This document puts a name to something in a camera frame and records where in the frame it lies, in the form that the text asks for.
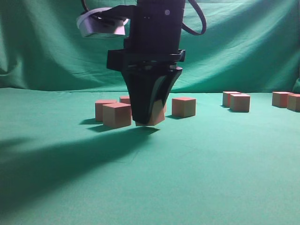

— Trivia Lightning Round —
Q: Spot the pink cube column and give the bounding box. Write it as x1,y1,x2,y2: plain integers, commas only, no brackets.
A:
286,94,300,112
163,102,167,113
103,102,131,128
119,96,131,105
135,100,165,126
95,99,117,121
172,97,196,118
222,91,241,108
230,94,251,113
272,91,293,108

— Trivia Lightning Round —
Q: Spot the black cable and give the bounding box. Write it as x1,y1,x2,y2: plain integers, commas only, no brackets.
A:
181,0,207,36

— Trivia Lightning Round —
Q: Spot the green cloth backdrop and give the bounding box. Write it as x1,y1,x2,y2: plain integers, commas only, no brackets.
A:
0,0,300,92

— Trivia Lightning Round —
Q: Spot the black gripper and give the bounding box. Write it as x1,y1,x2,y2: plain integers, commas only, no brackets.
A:
106,0,185,124

